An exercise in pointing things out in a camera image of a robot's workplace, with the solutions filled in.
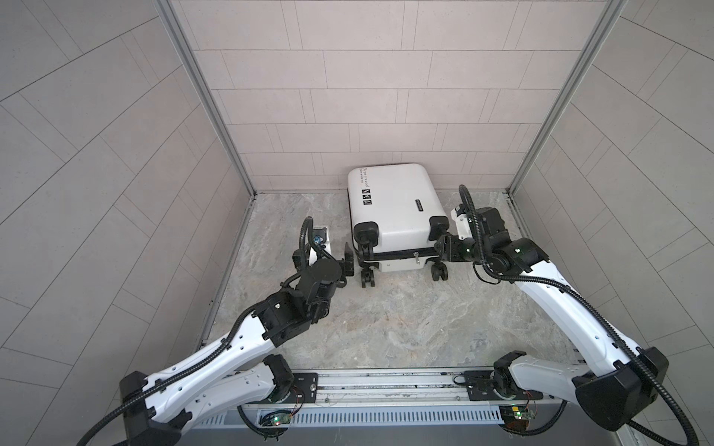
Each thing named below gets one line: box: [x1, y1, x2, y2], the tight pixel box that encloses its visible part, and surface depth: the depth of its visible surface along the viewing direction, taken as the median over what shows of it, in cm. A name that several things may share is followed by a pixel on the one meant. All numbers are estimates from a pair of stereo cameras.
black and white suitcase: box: [346, 162, 450, 289], surface depth 87 cm
